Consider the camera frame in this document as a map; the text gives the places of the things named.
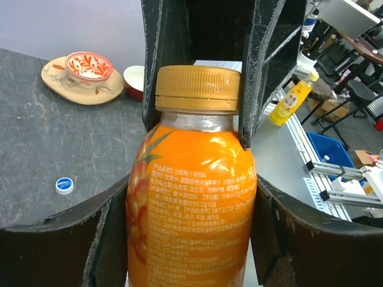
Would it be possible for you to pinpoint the beige plate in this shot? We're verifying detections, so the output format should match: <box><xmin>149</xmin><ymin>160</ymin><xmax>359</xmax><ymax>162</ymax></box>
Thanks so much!
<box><xmin>41</xmin><ymin>56</ymin><xmax>124</xmax><ymax>105</ymax></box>

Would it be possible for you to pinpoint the red white patterned bowl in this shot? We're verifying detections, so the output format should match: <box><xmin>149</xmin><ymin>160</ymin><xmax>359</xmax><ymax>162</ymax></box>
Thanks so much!
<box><xmin>65</xmin><ymin>51</ymin><xmax>114</xmax><ymax>88</ymax></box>

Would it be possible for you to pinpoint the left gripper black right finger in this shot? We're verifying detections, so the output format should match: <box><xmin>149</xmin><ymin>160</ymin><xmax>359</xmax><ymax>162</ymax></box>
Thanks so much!
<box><xmin>251</xmin><ymin>176</ymin><xmax>382</xmax><ymax>286</ymax></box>

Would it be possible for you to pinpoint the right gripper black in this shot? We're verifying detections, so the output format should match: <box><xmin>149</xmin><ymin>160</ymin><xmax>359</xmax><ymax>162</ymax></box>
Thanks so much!
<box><xmin>141</xmin><ymin>0</ymin><xmax>307</xmax><ymax>149</ymax></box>

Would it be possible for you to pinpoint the yellow drink bottle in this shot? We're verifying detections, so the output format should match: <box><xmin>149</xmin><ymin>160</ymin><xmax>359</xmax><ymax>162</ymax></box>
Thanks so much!
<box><xmin>269</xmin><ymin>71</ymin><xmax>319</xmax><ymax>126</ymax></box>

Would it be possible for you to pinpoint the orange juice bottle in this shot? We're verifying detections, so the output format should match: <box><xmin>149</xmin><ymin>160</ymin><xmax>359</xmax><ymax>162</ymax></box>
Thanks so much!
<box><xmin>125</xmin><ymin>65</ymin><xmax>258</xmax><ymax>287</ymax></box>

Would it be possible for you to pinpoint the gold cap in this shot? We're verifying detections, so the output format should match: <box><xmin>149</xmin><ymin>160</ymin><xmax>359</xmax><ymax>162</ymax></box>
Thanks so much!
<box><xmin>155</xmin><ymin>65</ymin><xmax>241</xmax><ymax>114</ymax></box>

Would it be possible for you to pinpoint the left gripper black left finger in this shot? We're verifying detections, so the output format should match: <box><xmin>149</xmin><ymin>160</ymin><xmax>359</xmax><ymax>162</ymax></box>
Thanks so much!
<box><xmin>1</xmin><ymin>176</ymin><xmax>129</xmax><ymax>286</ymax></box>

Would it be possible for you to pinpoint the blue plastic bin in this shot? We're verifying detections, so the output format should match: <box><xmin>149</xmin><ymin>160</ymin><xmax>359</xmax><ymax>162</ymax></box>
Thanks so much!
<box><xmin>306</xmin><ymin>132</ymin><xmax>361</xmax><ymax>181</ymax></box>

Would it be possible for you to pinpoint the white bowl red rim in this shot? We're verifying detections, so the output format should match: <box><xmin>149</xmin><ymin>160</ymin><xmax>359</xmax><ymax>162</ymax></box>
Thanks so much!
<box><xmin>123</xmin><ymin>66</ymin><xmax>145</xmax><ymax>102</ymax></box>

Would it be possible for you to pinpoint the blue white bottle cap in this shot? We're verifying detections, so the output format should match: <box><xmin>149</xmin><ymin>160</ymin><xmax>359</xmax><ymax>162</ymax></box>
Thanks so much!
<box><xmin>55</xmin><ymin>177</ymin><xmax>74</xmax><ymax>196</ymax></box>

